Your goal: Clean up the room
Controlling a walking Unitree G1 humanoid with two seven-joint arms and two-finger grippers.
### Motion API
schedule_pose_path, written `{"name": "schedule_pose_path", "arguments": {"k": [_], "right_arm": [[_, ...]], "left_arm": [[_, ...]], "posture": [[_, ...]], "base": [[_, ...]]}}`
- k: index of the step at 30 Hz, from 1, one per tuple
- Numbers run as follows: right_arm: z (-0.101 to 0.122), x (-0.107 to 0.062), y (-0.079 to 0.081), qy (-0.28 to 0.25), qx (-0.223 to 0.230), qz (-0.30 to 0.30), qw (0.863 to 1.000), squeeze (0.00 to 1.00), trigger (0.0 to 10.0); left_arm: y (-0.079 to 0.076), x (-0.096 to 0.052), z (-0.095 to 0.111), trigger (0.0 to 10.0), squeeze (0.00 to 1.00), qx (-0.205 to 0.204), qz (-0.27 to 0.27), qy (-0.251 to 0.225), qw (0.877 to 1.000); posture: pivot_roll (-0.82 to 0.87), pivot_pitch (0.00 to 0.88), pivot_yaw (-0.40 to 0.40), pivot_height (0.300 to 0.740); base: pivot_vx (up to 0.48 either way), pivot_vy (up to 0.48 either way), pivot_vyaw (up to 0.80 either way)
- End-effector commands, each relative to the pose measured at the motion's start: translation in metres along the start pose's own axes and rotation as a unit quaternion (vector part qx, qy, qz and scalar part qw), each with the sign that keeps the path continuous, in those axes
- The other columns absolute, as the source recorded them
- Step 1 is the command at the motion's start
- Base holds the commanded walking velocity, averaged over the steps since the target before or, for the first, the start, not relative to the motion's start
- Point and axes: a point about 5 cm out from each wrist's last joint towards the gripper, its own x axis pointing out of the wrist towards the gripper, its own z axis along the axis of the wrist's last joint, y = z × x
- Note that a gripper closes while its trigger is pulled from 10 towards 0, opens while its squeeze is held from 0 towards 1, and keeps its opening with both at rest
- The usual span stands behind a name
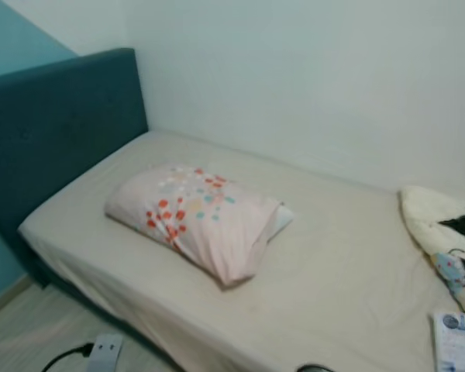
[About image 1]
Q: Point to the cream cartoon print pillow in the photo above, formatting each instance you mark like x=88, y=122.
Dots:
x=434, y=225

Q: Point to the white blue book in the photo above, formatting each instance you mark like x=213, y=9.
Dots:
x=457, y=345

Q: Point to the pink floral pillow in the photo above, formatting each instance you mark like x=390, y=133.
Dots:
x=209, y=225

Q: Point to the mattress with beige sheet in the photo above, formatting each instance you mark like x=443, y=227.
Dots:
x=333, y=263

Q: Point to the teal upholstered headboard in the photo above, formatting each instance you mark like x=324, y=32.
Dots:
x=62, y=116

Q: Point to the beige baseboard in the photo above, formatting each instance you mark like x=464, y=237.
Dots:
x=4, y=301

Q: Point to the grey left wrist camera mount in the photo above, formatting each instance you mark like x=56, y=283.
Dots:
x=105, y=353

